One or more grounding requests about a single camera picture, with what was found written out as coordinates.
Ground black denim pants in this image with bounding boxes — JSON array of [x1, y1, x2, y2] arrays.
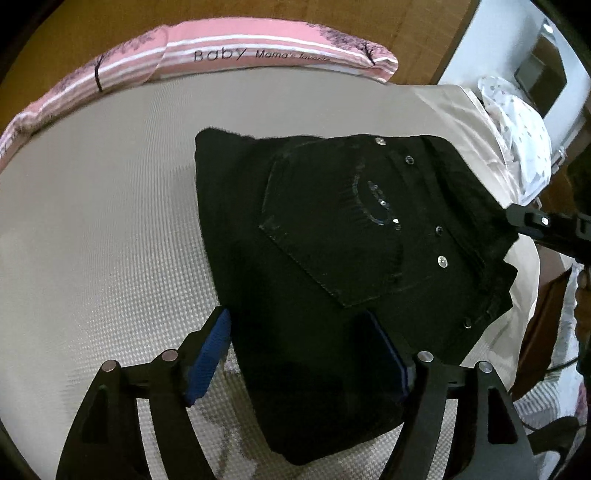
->
[[194, 128, 518, 465]]

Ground person's right hand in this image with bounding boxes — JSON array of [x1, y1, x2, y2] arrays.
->
[[576, 266, 591, 304]]

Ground white patterned blanket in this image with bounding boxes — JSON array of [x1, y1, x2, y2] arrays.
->
[[477, 76, 552, 206]]

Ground beige textured bed mat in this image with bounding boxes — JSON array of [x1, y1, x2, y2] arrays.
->
[[1, 68, 513, 479]]

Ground pink striped pillow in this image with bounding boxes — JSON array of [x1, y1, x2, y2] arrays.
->
[[1, 17, 399, 166]]

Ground wooden headboard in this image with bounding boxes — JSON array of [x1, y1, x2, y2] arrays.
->
[[1, 1, 476, 149]]

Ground black cable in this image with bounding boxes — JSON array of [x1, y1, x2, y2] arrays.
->
[[510, 354, 583, 398]]

